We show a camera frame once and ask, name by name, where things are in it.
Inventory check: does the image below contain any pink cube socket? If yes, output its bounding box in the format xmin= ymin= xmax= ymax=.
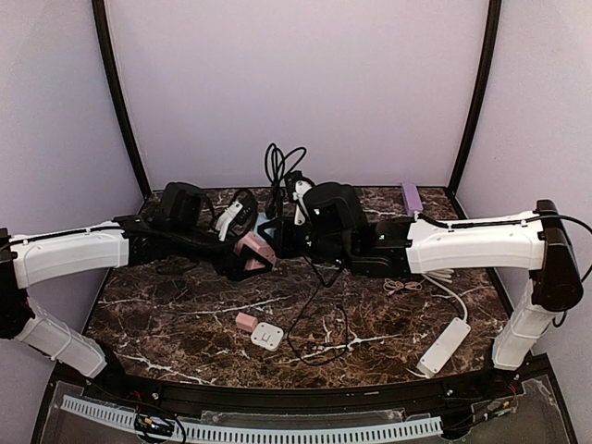
xmin=234 ymin=231 xmax=277 ymax=272

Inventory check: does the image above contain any pink plug adapter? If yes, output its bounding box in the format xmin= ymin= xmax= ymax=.
xmin=235 ymin=312 xmax=258 ymax=333

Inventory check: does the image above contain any teal plug with black cable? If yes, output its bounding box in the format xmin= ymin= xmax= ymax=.
xmin=285 ymin=263 xmax=351 ymax=366

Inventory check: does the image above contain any white plug adapter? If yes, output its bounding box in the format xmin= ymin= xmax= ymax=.
xmin=251 ymin=322 xmax=284 ymax=352

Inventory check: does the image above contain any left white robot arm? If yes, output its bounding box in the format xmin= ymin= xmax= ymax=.
xmin=1 ymin=216 xmax=273 ymax=379

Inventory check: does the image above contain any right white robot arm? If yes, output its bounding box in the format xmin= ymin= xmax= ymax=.
xmin=257 ymin=200 xmax=586 ymax=371

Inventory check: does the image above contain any purple power strip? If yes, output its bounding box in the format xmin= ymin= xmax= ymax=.
xmin=401 ymin=182 xmax=424 ymax=216

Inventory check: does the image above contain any white power strip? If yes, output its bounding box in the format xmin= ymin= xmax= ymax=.
xmin=416 ymin=317 xmax=471 ymax=378

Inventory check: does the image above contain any pink thin cable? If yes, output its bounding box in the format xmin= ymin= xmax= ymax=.
xmin=382 ymin=277 xmax=425 ymax=295

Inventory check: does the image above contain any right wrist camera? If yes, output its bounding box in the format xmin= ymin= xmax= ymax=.
xmin=284 ymin=170 xmax=369 ymax=237

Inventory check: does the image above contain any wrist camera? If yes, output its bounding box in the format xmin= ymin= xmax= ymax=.
xmin=159 ymin=181 xmax=260 ymax=241
xmin=284 ymin=170 xmax=369 ymax=237

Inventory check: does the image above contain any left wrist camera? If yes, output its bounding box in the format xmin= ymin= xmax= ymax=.
xmin=159 ymin=181 xmax=260 ymax=241

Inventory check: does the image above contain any light blue plug black cable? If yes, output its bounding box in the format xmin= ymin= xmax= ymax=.
xmin=252 ymin=142 xmax=309 ymax=235

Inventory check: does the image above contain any white cable duct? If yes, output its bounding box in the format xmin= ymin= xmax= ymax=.
xmin=59 ymin=395 xmax=443 ymax=443

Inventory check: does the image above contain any left black frame post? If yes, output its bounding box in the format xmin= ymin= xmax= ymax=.
xmin=91 ymin=0 xmax=152 ymax=200

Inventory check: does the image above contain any black frame post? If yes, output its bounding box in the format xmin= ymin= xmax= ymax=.
xmin=91 ymin=0 xmax=152 ymax=200
xmin=447 ymin=0 xmax=502 ymax=196

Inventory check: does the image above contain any right black frame post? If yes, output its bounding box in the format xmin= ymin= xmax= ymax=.
xmin=447 ymin=0 xmax=502 ymax=196

